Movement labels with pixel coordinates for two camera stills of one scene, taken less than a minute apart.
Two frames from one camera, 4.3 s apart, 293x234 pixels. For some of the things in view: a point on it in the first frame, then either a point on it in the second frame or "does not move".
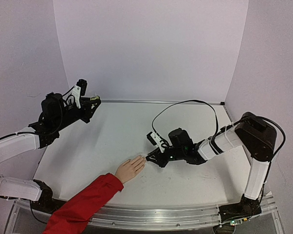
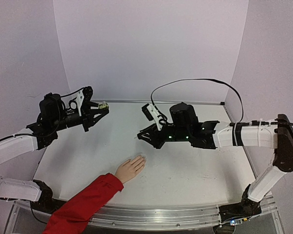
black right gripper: x=162 y=157 → x=158 y=136
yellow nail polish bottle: x=94 y=98 → x=104 y=105
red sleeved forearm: x=72 y=216 does not move
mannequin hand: x=128 y=169 does not move
